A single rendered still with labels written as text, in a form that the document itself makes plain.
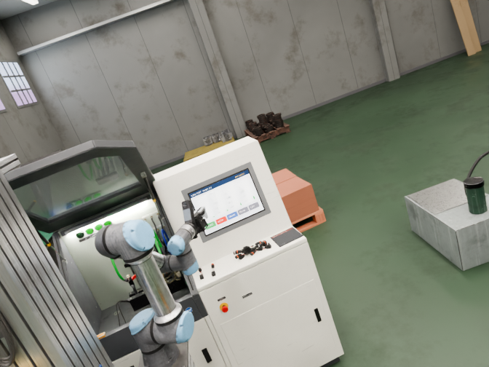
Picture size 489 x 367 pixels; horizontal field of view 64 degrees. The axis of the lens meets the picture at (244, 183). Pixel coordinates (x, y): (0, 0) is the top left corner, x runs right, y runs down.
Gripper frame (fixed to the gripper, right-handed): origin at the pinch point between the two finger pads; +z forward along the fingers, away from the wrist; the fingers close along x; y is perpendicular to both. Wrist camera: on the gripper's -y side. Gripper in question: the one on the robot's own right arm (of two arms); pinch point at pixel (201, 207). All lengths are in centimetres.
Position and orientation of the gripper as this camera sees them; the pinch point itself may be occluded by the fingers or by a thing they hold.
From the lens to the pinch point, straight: 199.2
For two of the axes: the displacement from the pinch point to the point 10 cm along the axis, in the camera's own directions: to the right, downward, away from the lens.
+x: 8.5, -3.2, -4.2
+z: 2.8, -4.0, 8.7
